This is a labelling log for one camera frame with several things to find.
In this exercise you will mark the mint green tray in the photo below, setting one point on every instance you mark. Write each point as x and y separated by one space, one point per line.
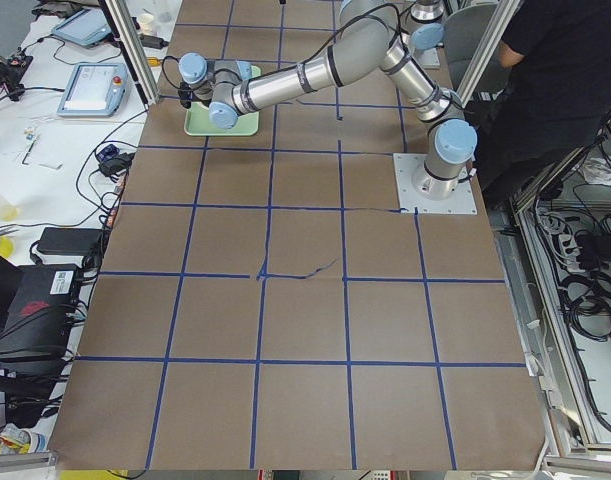
212 113

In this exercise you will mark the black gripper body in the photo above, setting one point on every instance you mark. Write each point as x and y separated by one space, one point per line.
200 99

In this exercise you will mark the aluminium frame post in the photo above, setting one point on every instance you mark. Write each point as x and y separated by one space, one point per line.
125 34

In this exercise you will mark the grey mesh office chair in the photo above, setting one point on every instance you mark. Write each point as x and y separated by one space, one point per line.
463 31

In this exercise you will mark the person in black clothes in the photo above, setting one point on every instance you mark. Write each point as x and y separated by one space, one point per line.
558 92

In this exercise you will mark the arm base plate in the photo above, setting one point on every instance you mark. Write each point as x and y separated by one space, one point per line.
427 58
420 193

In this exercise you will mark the white lavender cup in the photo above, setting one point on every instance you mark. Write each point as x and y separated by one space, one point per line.
147 24

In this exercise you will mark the far blue teach pendant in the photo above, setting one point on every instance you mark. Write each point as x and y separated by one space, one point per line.
86 28

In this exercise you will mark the black computer box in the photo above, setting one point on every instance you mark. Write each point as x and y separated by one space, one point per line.
35 332

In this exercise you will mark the near blue teach pendant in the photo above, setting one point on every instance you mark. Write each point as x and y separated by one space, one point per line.
94 90

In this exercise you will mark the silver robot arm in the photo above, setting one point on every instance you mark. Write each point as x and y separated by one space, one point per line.
369 38
426 16

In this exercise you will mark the black power adapter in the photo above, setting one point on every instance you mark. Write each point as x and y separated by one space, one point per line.
68 241

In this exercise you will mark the gold metal cylinder tool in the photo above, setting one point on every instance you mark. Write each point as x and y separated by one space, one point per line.
154 62

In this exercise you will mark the blue teach pendant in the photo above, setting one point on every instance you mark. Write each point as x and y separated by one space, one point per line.
86 28
94 90

